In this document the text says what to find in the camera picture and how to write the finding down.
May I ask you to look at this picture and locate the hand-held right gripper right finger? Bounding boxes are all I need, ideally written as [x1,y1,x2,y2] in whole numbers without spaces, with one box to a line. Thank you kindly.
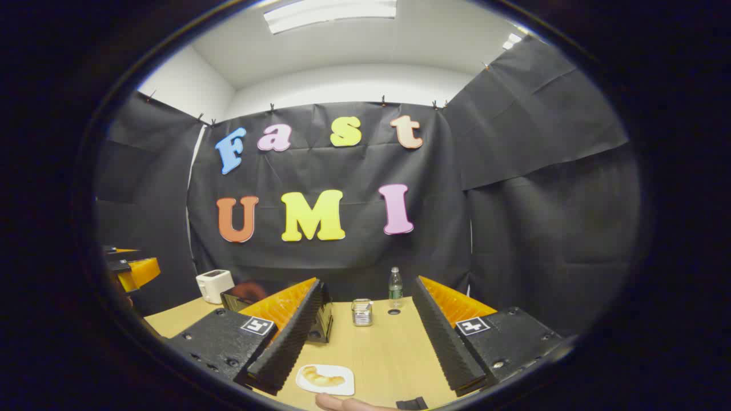
[411,276,566,397]

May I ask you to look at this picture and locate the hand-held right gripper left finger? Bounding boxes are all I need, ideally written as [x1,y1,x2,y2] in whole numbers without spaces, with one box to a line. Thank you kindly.
[166,278,332,396]

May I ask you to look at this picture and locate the black electric oven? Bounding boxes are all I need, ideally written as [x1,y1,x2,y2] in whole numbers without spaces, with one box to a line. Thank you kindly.
[220,281,335,344]

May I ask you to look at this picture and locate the golden croissant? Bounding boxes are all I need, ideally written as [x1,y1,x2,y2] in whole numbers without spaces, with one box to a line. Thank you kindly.
[302,366,346,388]

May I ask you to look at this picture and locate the clear bottle green label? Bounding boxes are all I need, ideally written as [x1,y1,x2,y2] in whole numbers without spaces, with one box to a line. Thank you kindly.
[388,266,404,309]

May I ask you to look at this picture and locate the white square plate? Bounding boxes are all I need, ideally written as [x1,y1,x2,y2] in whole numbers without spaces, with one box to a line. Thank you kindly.
[295,364,355,397]

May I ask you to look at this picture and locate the white toaster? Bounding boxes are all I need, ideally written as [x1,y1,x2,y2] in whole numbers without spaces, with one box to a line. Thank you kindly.
[195,269,235,304]

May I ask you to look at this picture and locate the black backdrop cloth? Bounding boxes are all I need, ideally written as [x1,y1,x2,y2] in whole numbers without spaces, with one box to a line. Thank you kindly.
[94,35,643,337]

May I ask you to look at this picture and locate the large ceiling light panel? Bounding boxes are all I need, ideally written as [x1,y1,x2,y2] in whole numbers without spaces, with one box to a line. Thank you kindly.
[263,0,397,35]

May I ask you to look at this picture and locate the wire mesh cup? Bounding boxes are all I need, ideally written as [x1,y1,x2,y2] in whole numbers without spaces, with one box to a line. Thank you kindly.
[351,298,374,327]

